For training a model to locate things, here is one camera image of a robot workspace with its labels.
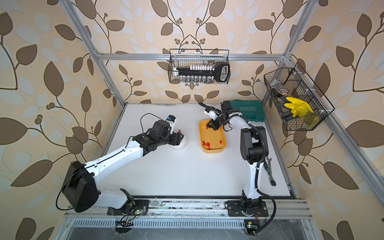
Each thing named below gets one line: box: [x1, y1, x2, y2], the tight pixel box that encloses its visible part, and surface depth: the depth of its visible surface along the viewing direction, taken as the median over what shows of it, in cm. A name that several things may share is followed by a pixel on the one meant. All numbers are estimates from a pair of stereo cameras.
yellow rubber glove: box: [284, 97, 314, 118], surface depth 68 cm
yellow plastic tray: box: [199, 119, 227, 154], surface depth 100 cm
